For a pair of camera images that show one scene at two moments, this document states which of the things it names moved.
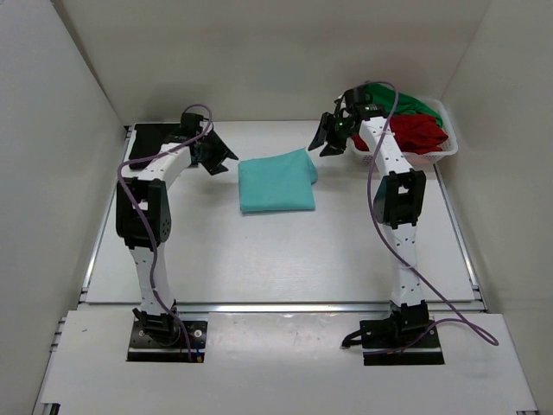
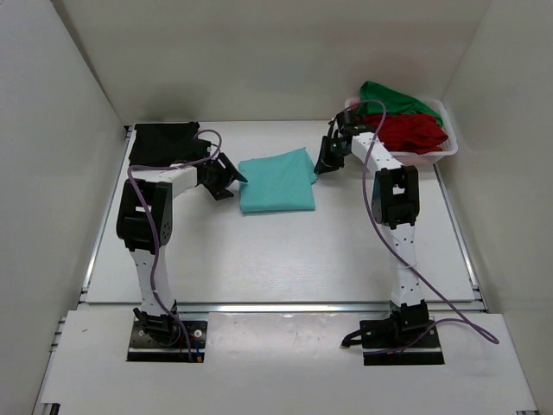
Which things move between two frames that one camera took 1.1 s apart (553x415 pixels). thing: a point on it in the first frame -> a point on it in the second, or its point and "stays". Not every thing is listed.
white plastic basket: x=365 y=157 stays
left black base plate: x=144 y=347 stays
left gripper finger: x=224 y=146 -> x=232 y=167
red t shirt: x=418 y=134 stays
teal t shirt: x=277 y=183 stays
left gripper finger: x=219 y=169 -> x=219 y=190
